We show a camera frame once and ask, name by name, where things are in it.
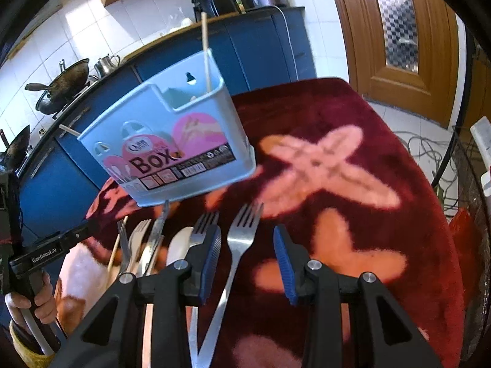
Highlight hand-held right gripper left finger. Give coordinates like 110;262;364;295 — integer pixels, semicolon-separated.
46;224;222;368

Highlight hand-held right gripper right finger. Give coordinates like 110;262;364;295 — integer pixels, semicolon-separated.
273;224;446;368

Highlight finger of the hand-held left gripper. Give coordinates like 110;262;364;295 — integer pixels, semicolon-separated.
61;220;101;248

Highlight white spoon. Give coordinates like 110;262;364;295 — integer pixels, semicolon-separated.
167;226;195;273

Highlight large silver fork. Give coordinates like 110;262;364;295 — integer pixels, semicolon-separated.
195;201;265;368

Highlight small dark fork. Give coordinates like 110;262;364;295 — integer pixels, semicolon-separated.
117;220;130;274

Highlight beige fork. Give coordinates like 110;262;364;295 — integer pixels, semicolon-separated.
128;219;153;274

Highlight silver table knife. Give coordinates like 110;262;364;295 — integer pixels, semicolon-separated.
136;199;170;277

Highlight light blue plastic utensil box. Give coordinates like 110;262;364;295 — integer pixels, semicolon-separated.
77;48;257;208

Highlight person's left hand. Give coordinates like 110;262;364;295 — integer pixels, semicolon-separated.
4;272;58;328

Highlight dark frying pan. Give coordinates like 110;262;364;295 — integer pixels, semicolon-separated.
25;82;79;115
0;125;32;171

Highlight red floral blanket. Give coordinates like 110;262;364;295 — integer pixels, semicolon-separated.
86;77;466;368

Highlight dark wok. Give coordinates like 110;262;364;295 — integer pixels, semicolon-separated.
49;58;92;97

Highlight metal kettle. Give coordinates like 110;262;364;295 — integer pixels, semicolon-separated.
94;54;121;77

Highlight red bag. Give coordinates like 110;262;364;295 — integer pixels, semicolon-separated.
448;207;481;290

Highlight black metal rack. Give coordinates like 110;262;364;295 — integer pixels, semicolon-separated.
430;123;491;357

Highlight blue kitchen base cabinet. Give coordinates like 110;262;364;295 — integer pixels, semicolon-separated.
15;6;319;246

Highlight white plastic object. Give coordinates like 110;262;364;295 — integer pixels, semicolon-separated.
470;116;491;204

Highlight wooden door with glass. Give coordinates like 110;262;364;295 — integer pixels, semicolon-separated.
324;0;461;128

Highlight black air fryer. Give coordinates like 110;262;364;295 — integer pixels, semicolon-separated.
192;0;238;21

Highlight tangled floor cables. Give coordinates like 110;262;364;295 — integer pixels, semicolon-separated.
397;129;461;186

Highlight white power cable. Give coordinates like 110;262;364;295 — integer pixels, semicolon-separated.
273;6;300;82

